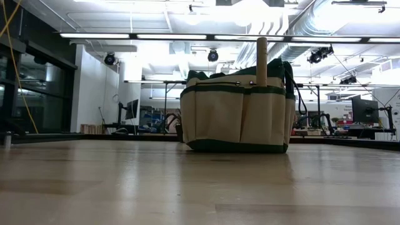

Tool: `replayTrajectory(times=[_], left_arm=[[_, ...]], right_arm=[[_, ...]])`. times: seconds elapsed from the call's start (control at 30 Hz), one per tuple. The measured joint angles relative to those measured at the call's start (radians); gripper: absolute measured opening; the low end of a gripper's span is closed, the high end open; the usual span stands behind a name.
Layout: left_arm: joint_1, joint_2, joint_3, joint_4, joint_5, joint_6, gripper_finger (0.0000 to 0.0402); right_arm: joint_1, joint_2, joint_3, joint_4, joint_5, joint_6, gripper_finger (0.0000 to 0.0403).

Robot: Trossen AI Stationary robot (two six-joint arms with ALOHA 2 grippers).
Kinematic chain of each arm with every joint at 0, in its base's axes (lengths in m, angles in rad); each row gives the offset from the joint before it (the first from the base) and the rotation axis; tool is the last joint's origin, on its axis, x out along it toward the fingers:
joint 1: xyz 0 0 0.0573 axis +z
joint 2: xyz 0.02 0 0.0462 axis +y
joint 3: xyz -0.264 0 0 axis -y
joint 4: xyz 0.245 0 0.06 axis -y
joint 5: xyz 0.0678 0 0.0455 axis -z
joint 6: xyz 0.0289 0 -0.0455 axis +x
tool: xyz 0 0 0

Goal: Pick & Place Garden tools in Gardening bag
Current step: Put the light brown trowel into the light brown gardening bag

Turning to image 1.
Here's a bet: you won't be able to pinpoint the large black computer monitor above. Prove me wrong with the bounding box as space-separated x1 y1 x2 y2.
351 94 380 124

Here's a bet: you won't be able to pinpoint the narrow steel garden trowel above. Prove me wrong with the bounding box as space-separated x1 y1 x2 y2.
256 36 269 88

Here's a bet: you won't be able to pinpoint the long LED light bar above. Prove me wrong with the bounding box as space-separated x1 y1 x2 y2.
59 32 400 44

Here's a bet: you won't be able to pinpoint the background rig frame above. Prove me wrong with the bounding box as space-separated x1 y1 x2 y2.
124 79 323 138

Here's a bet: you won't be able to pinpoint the silver ventilation duct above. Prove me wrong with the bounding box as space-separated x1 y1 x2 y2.
276 0 348 65

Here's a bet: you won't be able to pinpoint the small black computer monitor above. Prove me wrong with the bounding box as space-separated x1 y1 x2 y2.
124 99 140 121

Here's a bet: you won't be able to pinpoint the yellow cable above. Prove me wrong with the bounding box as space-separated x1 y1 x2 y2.
0 0 40 135

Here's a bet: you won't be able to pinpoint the small grey post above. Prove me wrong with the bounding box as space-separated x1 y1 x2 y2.
3 131 13 149

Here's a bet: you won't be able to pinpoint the black ceiling track light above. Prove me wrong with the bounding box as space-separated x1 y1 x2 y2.
307 45 334 65

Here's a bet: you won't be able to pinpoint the wooden slat crate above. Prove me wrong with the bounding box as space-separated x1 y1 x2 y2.
80 124 104 135

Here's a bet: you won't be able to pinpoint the beige green gardening bag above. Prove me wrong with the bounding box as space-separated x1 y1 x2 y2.
180 57 308 154

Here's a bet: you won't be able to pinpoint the potted succulent plant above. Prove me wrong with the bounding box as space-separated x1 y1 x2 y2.
174 109 184 143

